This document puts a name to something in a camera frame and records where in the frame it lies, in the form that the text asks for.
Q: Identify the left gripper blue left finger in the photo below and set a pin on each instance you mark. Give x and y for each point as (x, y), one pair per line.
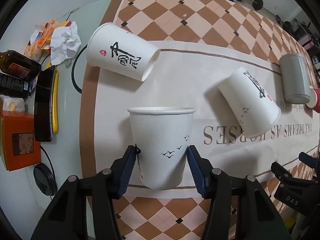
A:
(124, 168)

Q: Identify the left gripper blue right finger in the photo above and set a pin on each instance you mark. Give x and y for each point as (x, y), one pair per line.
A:
(200, 169)

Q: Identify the white paper cup with birds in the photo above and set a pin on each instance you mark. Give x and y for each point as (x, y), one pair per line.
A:
(162, 134)

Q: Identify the white paper cup middle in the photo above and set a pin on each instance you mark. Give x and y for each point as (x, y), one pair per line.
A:
(251, 104)

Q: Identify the red corrugated paper cup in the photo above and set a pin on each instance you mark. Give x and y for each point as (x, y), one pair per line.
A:
(314, 102)

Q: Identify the white paper cup far left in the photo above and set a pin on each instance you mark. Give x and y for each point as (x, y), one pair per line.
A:
(117, 50)

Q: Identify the black round lid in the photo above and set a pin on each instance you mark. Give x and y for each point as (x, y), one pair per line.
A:
(44, 176)

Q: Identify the black and yellow case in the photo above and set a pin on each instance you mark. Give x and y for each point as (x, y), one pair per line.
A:
(43, 105)

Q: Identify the orange cardboard box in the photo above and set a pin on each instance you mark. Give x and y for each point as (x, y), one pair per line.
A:
(19, 148)

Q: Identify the grey ribbed mug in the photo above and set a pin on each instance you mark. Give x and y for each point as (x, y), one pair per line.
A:
(295, 78)

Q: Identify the orange plastic bag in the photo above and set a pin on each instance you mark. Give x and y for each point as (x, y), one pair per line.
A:
(12, 104)

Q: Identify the black bottle box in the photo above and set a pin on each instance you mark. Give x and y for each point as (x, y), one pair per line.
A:
(16, 88)

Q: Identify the checkered brown pink tablecloth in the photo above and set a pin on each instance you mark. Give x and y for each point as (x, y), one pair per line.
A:
(202, 42)

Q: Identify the crumpled white tissue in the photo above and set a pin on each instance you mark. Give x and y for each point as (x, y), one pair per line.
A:
(65, 43)

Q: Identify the orange snack wrapper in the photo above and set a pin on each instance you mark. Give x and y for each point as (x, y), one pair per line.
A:
(39, 42)

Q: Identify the dark wine bottle red cap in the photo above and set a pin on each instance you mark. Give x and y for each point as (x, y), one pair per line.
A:
(19, 66)

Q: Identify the black pink equipment rack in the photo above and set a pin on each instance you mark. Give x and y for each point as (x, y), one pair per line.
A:
(301, 34)

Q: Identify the small barbell on floor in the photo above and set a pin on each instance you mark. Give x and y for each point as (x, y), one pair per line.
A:
(260, 5)

